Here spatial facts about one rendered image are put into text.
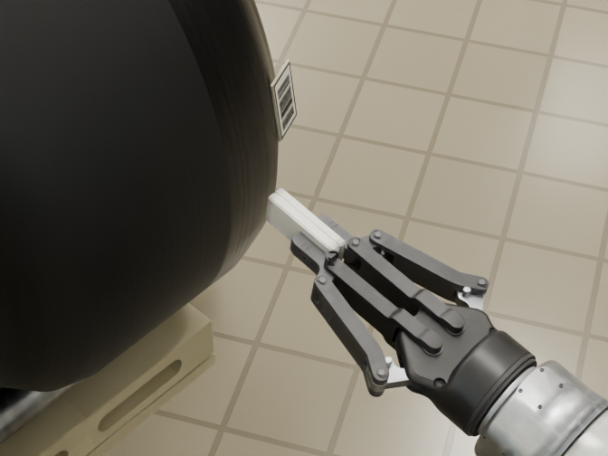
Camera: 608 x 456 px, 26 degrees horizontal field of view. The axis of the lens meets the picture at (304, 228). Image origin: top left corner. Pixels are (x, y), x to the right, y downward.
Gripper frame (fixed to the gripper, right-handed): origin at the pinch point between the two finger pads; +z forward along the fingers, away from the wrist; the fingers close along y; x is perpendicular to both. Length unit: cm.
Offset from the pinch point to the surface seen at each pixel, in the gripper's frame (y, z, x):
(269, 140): -7.5, 10.7, 4.8
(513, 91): -146, 53, 135
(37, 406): 13.2, 19.0, 37.6
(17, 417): 15.5, 19.2, 37.2
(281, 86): -10.6, 12.7, 1.9
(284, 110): -10.5, 11.9, 4.2
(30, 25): 8.9, 20.9, -11.8
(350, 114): -115, 75, 139
